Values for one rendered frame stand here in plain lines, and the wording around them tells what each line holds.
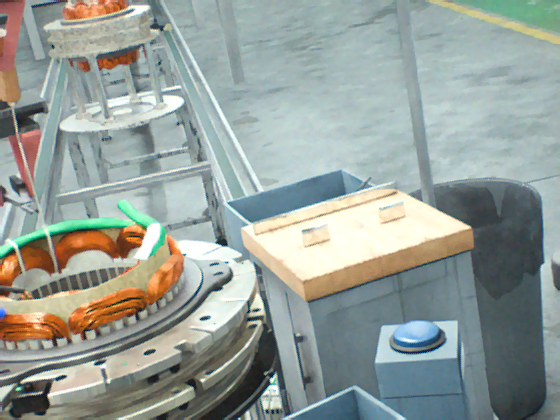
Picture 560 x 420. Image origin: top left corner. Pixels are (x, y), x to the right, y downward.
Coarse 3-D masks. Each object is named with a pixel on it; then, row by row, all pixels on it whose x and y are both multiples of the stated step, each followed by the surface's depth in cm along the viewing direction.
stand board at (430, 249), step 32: (320, 224) 112; (352, 224) 110; (384, 224) 108; (416, 224) 106; (448, 224) 105; (256, 256) 112; (288, 256) 105; (320, 256) 103; (352, 256) 101; (384, 256) 100; (416, 256) 102; (320, 288) 99
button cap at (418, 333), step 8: (416, 320) 90; (424, 320) 90; (400, 328) 89; (408, 328) 89; (416, 328) 89; (424, 328) 88; (432, 328) 88; (400, 336) 88; (408, 336) 88; (416, 336) 87; (424, 336) 87; (432, 336) 87; (400, 344) 88; (408, 344) 87; (416, 344) 87; (424, 344) 87
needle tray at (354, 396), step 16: (336, 400) 76; (352, 400) 77; (368, 400) 75; (288, 416) 75; (304, 416) 75; (320, 416) 76; (336, 416) 76; (352, 416) 77; (368, 416) 76; (384, 416) 74; (400, 416) 72
